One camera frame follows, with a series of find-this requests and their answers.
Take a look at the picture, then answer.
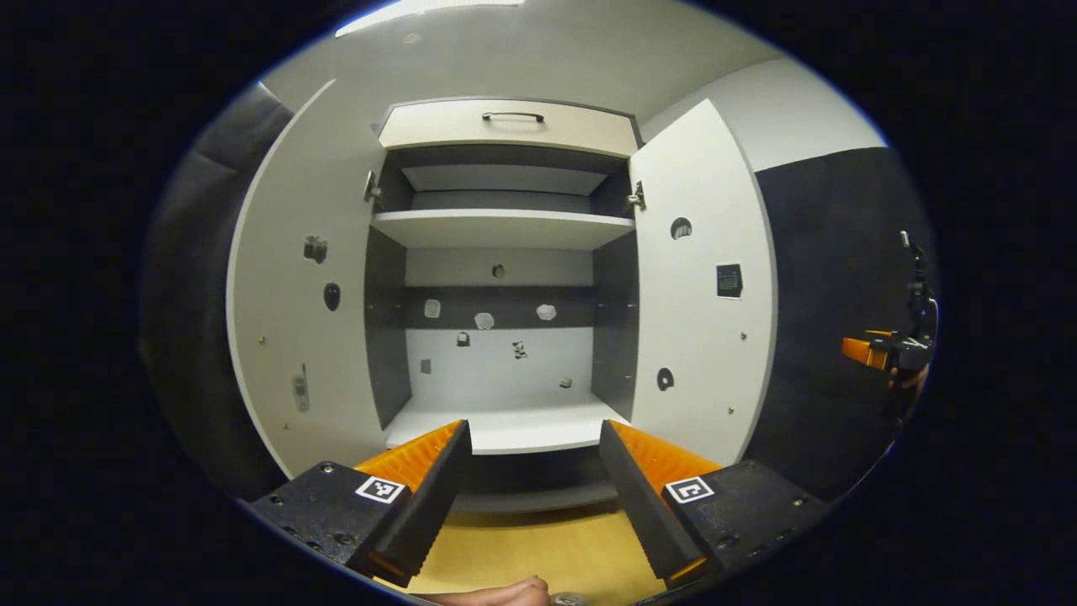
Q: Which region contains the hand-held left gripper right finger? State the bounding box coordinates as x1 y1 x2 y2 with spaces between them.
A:
599 418 830 590

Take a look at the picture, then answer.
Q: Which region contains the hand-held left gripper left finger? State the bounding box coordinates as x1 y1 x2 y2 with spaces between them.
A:
244 418 474 588

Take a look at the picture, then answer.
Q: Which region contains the white cabinet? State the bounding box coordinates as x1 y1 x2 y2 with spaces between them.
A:
363 97 645 516

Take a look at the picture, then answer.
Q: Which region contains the white cabinet door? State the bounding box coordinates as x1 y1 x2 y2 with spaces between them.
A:
627 98 779 468
225 78 388 481

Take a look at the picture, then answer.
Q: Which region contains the white cabinet drawer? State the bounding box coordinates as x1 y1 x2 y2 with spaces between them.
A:
377 98 640 159

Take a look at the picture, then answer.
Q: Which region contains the black backdrop cloth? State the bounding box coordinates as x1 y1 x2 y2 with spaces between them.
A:
139 80 939 502

